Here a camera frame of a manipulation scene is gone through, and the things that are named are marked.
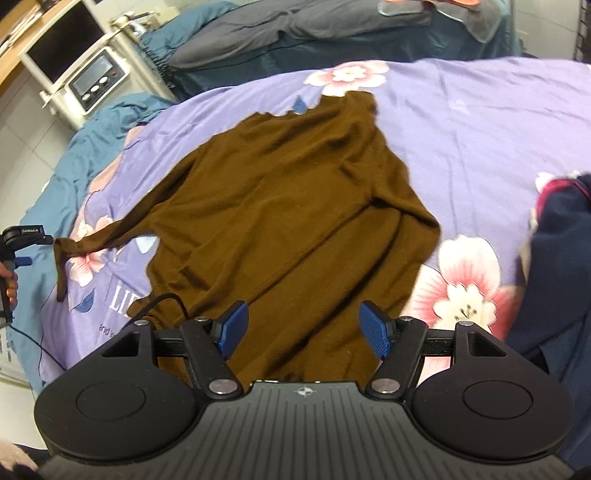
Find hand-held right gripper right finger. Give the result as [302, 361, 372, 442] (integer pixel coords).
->
[359, 300, 509, 401]

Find light grey cloth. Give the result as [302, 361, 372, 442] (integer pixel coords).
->
[378, 0, 505, 44]

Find white framed dark screen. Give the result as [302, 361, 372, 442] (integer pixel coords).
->
[21, 0, 118, 88]

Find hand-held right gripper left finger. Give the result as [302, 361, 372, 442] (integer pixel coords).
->
[99, 300, 250, 400]

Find purple floral blanket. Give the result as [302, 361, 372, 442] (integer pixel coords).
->
[39, 59, 591, 384]

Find navy garment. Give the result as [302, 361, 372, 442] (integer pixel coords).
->
[505, 173, 591, 467]

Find dark grey blanket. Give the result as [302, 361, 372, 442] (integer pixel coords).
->
[168, 0, 435, 70]

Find orange cloth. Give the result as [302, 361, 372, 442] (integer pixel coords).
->
[418, 0, 483, 10]

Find thick black cable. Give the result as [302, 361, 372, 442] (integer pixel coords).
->
[130, 292, 186, 325]

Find person's left hand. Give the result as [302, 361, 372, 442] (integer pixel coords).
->
[0, 261, 20, 308]

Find brown sweater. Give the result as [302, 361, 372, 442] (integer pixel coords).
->
[54, 91, 441, 384]

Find chrome metal fitting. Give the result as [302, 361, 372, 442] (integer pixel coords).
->
[108, 13, 147, 38]

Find teal bed sheet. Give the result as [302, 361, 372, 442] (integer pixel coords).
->
[0, 91, 178, 393]

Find white control panel device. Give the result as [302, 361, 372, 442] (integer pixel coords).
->
[41, 46, 131, 131]

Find dark wire rack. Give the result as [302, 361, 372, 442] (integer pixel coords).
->
[571, 0, 591, 63]

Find thin black cable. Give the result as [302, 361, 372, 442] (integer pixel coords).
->
[8, 324, 65, 371]

